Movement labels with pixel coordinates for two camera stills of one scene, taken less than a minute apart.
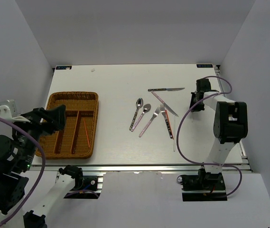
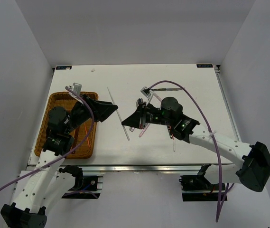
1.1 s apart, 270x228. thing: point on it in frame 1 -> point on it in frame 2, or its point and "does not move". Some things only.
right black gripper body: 192,99 -> 144,114
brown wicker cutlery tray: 76,141 does not move
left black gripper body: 37,127 -> 80,115
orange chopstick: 88,143 does not move
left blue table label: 64,67 does not move
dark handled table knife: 169,89 does not move
